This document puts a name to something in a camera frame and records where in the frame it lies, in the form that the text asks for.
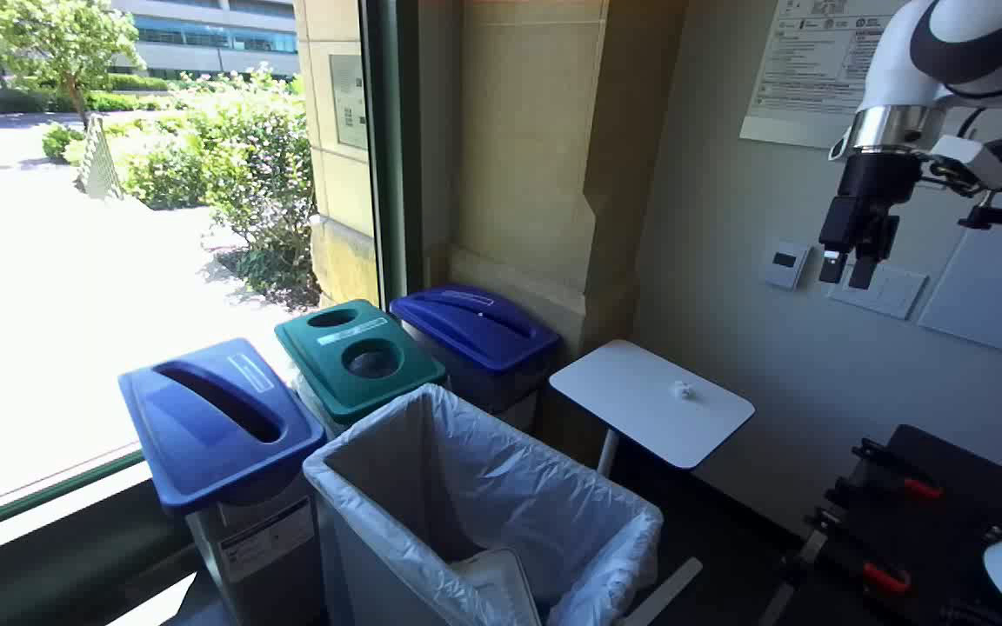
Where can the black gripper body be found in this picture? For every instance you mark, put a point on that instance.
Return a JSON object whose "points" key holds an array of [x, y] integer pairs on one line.
{"points": [[859, 216]]}

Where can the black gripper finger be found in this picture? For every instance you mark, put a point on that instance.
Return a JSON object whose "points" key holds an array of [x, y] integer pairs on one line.
{"points": [[865, 272], [834, 265]]}

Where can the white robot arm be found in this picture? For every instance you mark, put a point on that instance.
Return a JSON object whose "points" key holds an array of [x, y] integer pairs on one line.
{"points": [[929, 58]]}

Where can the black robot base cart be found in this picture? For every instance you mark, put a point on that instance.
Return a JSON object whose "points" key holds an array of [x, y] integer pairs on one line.
{"points": [[935, 542]]}

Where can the dark blue lid bin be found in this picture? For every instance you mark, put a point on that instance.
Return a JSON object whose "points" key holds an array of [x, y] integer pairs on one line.
{"points": [[491, 350]]}

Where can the grey bin with plastic liner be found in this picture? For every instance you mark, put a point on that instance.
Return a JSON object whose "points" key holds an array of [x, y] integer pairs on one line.
{"points": [[428, 483]]}

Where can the green round hole bin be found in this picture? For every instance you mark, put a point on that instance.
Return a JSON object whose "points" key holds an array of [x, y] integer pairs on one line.
{"points": [[349, 360]]}

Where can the blue slot lid bin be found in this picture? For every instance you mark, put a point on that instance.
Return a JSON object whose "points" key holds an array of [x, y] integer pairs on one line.
{"points": [[223, 444]]}

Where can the white side table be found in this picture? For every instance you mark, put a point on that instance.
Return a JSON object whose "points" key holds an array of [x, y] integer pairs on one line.
{"points": [[627, 392]]}

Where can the white wall switch plate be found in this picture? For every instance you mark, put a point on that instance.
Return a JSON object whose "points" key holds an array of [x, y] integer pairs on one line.
{"points": [[891, 292]]}

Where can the white wall thermostat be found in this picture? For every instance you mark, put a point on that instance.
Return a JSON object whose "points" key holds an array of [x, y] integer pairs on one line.
{"points": [[788, 265]]}

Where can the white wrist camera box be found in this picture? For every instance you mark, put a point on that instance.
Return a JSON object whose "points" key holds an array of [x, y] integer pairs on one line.
{"points": [[964, 165]]}

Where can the grey wall panel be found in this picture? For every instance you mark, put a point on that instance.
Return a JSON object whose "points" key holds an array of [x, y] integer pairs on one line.
{"points": [[993, 290]]}

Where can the white paper wall poster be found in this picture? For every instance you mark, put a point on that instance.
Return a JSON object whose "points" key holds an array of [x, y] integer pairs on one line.
{"points": [[813, 72]]}

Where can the upper orange handled clamp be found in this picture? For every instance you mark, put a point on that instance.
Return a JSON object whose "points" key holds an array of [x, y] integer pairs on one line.
{"points": [[897, 476]]}

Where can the orange handled clamp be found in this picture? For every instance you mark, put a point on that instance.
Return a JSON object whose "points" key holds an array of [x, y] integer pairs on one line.
{"points": [[897, 476], [859, 557]]}

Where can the lower orange handled clamp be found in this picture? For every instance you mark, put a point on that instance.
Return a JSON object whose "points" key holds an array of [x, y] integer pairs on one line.
{"points": [[859, 557]]}

